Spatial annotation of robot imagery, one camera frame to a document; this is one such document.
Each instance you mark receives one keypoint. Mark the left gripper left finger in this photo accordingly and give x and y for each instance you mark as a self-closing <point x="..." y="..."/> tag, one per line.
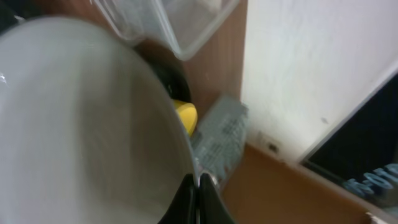
<point x="182" y="210"/>

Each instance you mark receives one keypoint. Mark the dark monitor screen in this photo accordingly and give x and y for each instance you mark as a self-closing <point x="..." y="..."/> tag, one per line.
<point x="358" y="158"/>

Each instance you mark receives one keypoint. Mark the grey dishwasher rack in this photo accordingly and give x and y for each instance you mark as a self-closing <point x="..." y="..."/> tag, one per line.
<point x="219" y="139"/>

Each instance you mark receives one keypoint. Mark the yellow bowl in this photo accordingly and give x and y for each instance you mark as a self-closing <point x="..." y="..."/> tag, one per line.
<point x="187" y="114"/>

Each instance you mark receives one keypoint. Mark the grey plate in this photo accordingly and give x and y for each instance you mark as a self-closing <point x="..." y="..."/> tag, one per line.
<point x="88" y="132"/>

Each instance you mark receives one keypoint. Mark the round black serving tray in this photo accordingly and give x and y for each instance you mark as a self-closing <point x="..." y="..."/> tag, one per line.
<point x="167" y="67"/>

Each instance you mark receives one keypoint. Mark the clear plastic waste bin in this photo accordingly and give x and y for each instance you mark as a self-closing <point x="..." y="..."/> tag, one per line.
<point x="182" y="26"/>

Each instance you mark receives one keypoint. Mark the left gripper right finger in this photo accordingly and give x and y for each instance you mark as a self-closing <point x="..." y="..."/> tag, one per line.
<point x="211" y="207"/>

